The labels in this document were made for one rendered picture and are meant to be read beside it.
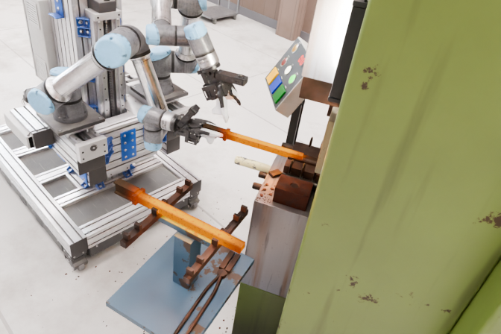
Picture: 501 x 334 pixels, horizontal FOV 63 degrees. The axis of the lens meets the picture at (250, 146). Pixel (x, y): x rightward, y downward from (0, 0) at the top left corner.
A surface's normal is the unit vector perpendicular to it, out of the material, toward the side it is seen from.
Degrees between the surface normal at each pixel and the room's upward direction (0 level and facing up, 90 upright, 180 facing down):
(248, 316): 90
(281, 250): 90
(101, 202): 0
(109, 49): 85
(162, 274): 0
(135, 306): 0
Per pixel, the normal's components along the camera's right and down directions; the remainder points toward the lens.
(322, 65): -0.31, 0.50
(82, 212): 0.12, -0.82
